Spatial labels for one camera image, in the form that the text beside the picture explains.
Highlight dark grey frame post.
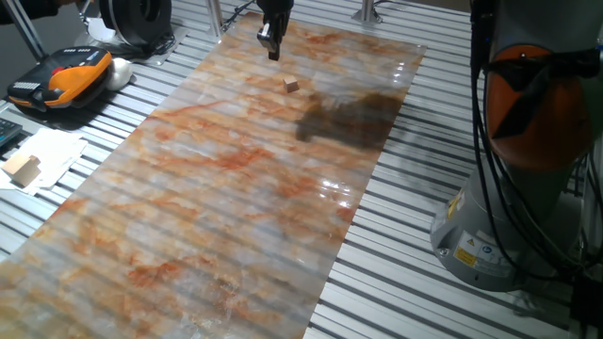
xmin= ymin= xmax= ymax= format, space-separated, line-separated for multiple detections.
xmin=2 ymin=0 xmax=48 ymax=62

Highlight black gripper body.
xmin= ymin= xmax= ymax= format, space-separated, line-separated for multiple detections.
xmin=256 ymin=0 xmax=295 ymax=24

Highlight thin black cable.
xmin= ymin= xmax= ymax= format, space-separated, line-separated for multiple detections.
xmin=220 ymin=0 xmax=258 ymax=30

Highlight dark sleeved forearm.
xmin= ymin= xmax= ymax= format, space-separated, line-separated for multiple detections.
xmin=0 ymin=0 xmax=62 ymax=25

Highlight large wooden block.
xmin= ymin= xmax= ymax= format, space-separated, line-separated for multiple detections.
xmin=1 ymin=153 xmax=42 ymax=188

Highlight black cloth strap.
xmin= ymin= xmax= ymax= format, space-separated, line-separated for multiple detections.
xmin=482 ymin=46 xmax=602 ymax=140

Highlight orange marble pattern mat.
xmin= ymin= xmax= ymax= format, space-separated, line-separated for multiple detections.
xmin=0 ymin=11 xmax=428 ymax=339

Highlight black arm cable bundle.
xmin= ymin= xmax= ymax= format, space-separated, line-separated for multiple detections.
xmin=469 ymin=0 xmax=603 ymax=283

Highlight orange black teach pendant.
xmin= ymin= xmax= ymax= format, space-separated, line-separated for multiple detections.
xmin=7 ymin=45 xmax=114 ymax=113

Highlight aluminium frame post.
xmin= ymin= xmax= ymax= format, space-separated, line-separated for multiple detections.
xmin=351 ymin=0 xmax=383 ymax=24
xmin=205 ymin=0 xmax=225 ymax=39

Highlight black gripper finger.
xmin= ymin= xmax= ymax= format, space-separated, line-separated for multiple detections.
xmin=269 ymin=18 xmax=288 ymax=61
xmin=256 ymin=22 xmax=274 ymax=51

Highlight white paper sheets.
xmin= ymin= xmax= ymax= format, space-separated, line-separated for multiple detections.
xmin=0 ymin=127 xmax=90 ymax=197

